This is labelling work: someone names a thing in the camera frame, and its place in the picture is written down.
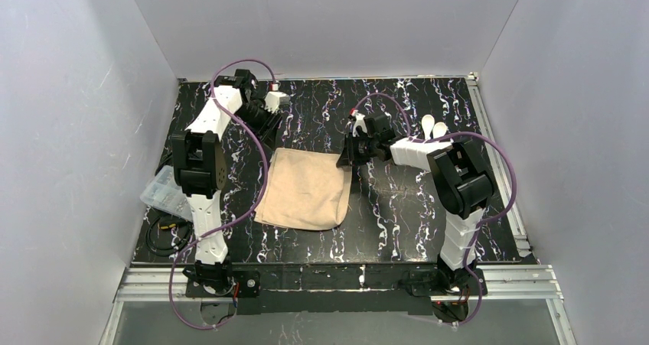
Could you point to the beige cloth napkin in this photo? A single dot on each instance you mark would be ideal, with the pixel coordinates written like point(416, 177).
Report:
point(306, 191)

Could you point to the white spoon right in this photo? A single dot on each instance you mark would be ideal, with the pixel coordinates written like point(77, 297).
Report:
point(439, 129)

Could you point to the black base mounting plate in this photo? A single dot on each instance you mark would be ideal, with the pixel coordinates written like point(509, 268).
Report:
point(415, 288)

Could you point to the white spoon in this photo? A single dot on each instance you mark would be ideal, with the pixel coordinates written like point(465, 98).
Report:
point(439, 129)
point(427, 124)

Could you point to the white spoon left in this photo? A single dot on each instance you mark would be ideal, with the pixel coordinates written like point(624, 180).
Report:
point(427, 124)

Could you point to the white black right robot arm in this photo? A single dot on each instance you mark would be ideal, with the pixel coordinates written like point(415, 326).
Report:
point(463, 184)

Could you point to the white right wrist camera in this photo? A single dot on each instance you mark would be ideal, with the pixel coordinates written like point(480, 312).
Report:
point(358, 125)

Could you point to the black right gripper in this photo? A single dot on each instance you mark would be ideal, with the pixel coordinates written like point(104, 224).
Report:
point(354, 148)

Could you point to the aluminium front frame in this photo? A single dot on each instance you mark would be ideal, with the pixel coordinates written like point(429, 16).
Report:
point(524, 305)

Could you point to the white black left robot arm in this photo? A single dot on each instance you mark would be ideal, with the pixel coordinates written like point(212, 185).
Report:
point(200, 168)

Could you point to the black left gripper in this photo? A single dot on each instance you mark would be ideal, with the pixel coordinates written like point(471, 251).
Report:
point(265, 118)

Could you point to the clear plastic box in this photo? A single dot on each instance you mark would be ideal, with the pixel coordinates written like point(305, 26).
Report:
point(162, 193)

